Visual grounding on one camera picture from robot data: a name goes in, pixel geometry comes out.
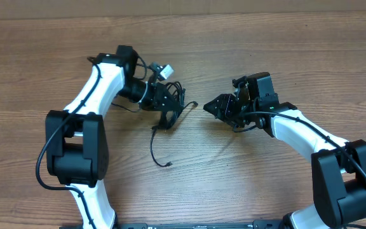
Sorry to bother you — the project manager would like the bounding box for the black USB cable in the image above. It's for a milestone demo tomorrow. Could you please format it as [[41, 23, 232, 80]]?
[[149, 81, 199, 168]]

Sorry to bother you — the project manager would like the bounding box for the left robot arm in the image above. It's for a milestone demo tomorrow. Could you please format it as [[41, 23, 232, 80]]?
[[36, 45, 186, 228]]

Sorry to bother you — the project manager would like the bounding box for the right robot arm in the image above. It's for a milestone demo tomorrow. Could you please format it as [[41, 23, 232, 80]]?
[[203, 72, 366, 228]]

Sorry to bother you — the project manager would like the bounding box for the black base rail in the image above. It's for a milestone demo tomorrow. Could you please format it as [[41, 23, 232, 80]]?
[[113, 219, 283, 229]]

